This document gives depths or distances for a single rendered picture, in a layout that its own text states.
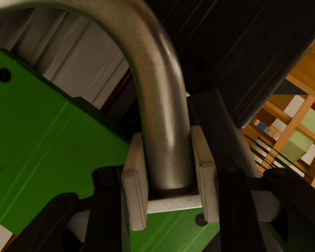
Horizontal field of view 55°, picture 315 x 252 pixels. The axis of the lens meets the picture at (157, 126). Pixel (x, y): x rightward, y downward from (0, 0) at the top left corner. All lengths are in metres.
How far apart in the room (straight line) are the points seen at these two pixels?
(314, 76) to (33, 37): 0.85
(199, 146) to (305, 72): 0.85
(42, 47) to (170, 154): 0.13
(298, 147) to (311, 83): 2.49
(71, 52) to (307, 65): 0.67
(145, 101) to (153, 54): 0.03
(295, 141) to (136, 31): 3.32
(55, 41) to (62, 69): 0.38
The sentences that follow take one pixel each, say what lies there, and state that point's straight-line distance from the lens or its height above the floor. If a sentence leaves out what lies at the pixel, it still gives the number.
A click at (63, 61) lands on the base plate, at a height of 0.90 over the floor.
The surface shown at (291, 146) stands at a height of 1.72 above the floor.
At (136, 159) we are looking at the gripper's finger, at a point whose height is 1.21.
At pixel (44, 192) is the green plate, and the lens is 0.25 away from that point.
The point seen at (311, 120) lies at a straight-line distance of 3.76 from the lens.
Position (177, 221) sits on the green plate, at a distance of 0.24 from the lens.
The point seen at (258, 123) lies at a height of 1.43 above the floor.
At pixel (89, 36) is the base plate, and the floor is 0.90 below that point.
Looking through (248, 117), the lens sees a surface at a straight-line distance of 0.27.
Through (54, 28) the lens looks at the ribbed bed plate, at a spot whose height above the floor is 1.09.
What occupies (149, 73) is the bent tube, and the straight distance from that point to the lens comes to 0.17.
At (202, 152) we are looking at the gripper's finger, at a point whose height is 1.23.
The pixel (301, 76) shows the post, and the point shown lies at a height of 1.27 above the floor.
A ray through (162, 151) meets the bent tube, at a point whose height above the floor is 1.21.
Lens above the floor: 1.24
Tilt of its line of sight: 13 degrees down
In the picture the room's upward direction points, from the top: 129 degrees clockwise
